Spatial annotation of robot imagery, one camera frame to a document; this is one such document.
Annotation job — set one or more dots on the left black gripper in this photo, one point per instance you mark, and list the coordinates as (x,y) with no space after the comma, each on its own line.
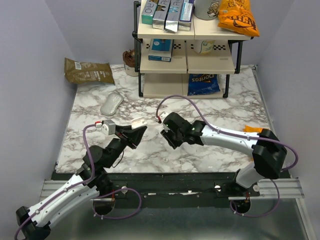
(134,136)

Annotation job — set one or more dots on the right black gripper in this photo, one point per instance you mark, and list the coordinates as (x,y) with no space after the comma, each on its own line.
(167,134)

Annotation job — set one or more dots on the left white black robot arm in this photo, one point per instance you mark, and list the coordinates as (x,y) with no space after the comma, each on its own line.
(91,181)

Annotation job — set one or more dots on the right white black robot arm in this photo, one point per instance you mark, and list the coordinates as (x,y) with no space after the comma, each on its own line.
(263,147)

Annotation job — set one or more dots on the blue Doritos bag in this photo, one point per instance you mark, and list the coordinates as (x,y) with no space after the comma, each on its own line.
(202,84)

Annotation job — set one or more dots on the orange snack bag on table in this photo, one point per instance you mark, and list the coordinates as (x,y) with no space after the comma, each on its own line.
(250,129)

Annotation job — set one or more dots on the beige black shelf rack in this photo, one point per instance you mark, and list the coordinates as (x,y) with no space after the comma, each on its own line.
(160,79)

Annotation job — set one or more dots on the chocolate cupcake in wrapper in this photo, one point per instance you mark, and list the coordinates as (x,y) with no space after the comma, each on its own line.
(128,58)

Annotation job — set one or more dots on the brown snack bag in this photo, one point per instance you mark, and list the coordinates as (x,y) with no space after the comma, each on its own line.
(77,72)

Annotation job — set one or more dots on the blue box middle shelf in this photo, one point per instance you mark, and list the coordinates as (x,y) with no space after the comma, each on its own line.
(160,50)

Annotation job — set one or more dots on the white yellow mug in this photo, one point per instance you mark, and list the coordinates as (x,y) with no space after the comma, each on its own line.
(203,47)

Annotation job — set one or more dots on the silver toothpaste box middle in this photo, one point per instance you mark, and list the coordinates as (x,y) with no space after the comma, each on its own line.
(173,16)

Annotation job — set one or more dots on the silver toothpaste box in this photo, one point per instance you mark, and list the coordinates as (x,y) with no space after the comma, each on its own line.
(173,16)
(160,15)

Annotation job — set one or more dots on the blue white toothpaste box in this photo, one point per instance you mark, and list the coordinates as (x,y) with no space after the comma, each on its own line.
(185,19)

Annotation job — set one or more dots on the silver toothpaste box left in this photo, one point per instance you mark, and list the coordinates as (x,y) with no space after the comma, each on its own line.
(160,15)

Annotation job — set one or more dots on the teal toothpaste box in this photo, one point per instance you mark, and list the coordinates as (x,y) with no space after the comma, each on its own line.
(149,11)

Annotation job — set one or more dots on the grey printed mug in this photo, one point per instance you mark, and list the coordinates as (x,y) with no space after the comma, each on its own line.
(206,9)

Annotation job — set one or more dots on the orange chips bag on shelf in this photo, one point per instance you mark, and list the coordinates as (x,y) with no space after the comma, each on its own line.
(236,16)

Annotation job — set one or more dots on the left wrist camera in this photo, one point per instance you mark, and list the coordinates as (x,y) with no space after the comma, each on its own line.
(108,127)

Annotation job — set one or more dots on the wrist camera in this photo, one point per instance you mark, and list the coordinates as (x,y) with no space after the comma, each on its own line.
(161,117)
(108,127)

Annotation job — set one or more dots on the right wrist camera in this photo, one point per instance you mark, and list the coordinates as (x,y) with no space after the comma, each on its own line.
(161,117)

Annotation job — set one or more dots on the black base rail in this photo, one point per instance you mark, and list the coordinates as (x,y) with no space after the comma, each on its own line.
(175,190)

